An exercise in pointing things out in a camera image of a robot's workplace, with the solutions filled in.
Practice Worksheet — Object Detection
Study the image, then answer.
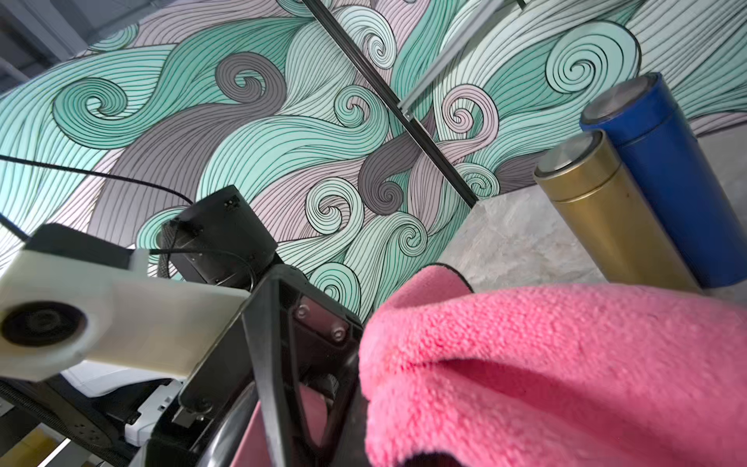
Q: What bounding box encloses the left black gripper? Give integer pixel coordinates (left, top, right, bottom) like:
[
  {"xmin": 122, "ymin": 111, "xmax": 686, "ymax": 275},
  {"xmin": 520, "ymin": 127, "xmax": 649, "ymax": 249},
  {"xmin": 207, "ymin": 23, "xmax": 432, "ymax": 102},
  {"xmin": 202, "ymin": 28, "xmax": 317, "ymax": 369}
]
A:
[{"xmin": 142, "ymin": 265, "xmax": 371, "ymax": 467}]

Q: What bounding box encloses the pink thermos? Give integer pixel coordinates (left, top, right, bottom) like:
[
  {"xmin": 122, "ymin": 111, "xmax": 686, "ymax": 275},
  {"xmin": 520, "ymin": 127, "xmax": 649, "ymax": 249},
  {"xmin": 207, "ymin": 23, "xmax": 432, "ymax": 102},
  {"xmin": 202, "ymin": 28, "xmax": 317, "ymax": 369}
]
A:
[{"xmin": 230, "ymin": 381, "xmax": 329, "ymax": 467}]

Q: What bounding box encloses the pink microfiber cloth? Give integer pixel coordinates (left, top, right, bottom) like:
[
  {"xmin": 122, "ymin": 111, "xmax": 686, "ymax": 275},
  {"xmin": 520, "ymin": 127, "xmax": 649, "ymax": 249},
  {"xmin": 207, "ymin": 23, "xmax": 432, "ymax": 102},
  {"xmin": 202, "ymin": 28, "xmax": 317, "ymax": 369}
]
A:
[{"xmin": 360, "ymin": 265, "xmax": 746, "ymax": 466}]

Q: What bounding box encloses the gold thermos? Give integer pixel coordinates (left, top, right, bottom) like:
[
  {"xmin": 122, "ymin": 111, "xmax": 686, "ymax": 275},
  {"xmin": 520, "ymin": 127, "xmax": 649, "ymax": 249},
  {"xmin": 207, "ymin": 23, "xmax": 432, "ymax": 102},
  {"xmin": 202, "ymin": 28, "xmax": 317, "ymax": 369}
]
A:
[{"xmin": 533, "ymin": 130, "xmax": 700, "ymax": 293}]

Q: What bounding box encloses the blue thermos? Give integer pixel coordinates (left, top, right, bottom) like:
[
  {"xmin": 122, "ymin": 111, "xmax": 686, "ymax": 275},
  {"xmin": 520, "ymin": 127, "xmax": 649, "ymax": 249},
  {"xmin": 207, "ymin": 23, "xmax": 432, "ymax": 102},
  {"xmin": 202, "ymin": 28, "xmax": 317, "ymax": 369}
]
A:
[{"xmin": 580, "ymin": 72, "xmax": 746, "ymax": 289}]

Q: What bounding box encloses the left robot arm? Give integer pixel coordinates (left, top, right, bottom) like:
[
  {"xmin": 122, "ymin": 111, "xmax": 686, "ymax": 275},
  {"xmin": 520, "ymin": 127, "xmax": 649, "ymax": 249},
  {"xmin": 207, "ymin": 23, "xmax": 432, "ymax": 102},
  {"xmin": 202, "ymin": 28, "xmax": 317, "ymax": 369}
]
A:
[{"xmin": 1, "ymin": 186, "xmax": 368, "ymax": 466}]

